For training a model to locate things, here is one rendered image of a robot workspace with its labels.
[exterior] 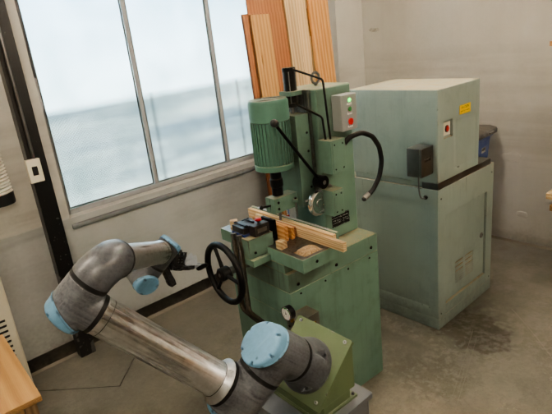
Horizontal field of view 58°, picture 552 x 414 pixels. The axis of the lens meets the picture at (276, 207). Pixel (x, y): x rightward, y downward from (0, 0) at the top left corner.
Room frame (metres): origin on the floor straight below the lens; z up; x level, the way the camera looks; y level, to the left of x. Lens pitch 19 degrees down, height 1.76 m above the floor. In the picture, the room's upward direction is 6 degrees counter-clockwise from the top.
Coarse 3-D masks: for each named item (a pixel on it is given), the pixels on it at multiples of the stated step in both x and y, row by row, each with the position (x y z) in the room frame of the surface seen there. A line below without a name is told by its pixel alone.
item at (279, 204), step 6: (288, 192) 2.21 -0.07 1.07; (294, 192) 2.20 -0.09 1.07; (270, 198) 2.15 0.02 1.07; (276, 198) 2.14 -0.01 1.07; (282, 198) 2.15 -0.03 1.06; (288, 198) 2.18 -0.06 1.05; (270, 204) 2.15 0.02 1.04; (276, 204) 2.13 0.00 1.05; (282, 204) 2.15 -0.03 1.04; (288, 204) 2.17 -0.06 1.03; (294, 204) 2.20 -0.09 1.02; (270, 210) 2.16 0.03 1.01; (276, 210) 2.13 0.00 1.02; (282, 210) 2.15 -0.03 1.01
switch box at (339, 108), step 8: (336, 96) 2.23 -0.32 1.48; (344, 96) 2.23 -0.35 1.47; (352, 96) 2.26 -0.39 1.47; (336, 104) 2.24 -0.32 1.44; (344, 104) 2.23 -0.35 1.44; (352, 104) 2.26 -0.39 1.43; (336, 112) 2.24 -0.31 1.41; (344, 112) 2.22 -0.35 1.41; (352, 112) 2.26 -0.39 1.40; (336, 120) 2.24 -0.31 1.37; (344, 120) 2.22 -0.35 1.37; (336, 128) 2.24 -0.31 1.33; (344, 128) 2.22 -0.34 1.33; (352, 128) 2.25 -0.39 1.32
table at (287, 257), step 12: (228, 228) 2.28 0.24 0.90; (228, 240) 2.25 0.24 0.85; (276, 240) 2.07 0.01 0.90; (300, 240) 2.04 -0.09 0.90; (276, 252) 1.96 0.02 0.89; (288, 252) 1.92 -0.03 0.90; (324, 252) 1.90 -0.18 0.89; (336, 252) 1.94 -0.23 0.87; (252, 264) 1.94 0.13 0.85; (288, 264) 1.90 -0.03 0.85; (300, 264) 1.84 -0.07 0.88; (312, 264) 1.86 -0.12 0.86
